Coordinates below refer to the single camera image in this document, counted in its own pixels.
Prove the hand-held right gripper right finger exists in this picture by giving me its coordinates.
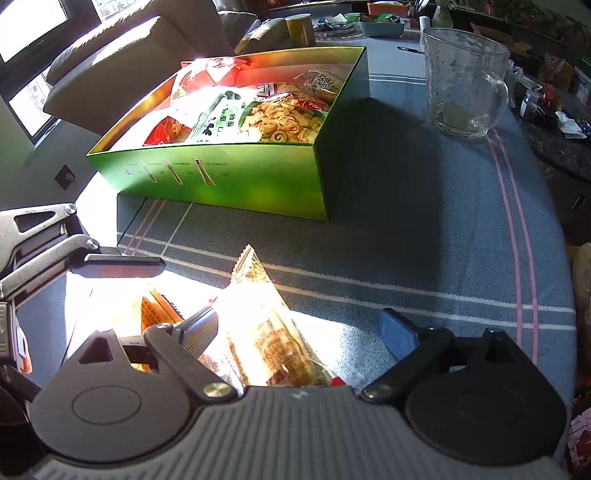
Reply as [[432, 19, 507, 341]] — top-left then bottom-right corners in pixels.
[[361, 308, 527, 403]]

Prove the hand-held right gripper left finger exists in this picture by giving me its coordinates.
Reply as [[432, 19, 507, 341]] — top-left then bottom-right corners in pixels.
[[69, 306, 234, 400]]

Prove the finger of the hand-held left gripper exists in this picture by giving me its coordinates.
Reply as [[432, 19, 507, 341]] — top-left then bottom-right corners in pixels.
[[0, 203, 166, 297]]

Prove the orange snack packet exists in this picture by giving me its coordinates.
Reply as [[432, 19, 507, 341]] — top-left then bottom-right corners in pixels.
[[90, 284, 186, 373]]

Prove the clear pastry packet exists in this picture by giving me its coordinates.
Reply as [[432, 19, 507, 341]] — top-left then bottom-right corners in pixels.
[[210, 244, 336, 389]]

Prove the green cardboard box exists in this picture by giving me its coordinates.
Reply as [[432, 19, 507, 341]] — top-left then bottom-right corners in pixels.
[[86, 46, 370, 223]]

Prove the blue striped tablecloth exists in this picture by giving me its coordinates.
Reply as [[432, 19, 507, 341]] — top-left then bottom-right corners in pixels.
[[14, 69, 579, 467]]

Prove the grey sofa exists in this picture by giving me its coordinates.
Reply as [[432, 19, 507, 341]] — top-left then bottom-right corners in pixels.
[[42, 0, 296, 123]]

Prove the bright red snack packet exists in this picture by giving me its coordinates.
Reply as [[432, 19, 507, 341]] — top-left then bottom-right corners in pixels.
[[170, 57, 249, 101]]

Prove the clear packet with square code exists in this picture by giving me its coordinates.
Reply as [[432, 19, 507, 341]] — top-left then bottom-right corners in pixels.
[[293, 68, 346, 106]]

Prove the small glass jar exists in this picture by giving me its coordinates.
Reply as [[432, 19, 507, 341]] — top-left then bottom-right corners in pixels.
[[520, 89, 541, 122]]

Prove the glass pitcher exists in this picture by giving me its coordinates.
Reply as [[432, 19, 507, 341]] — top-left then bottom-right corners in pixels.
[[422, 27, 511, 138]]

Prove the window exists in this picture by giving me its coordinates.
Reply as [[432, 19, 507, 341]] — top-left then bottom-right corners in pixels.
[[0, 0, 118, 137]]

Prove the crumpled white tissue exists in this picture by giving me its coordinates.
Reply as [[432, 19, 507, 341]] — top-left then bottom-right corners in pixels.
[[553, 111, 590, 140]]

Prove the gold tin can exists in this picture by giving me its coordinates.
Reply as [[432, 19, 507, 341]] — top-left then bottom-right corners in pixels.
[[285, 13, 317, 47]]

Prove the grey blue basket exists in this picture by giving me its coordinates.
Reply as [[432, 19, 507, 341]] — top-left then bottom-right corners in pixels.
[[358, 16, 407, 38]]

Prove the glass vase with plant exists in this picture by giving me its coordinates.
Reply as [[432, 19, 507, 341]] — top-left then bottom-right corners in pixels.
[[431, 0, 454, 29]]

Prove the orange tray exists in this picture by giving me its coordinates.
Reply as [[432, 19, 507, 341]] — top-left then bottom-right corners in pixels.
[[367, 2, 412, 17]]

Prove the green white ring snack packet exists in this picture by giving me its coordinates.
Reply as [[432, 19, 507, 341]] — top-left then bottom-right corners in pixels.
[[174, 90, 331, 145]]

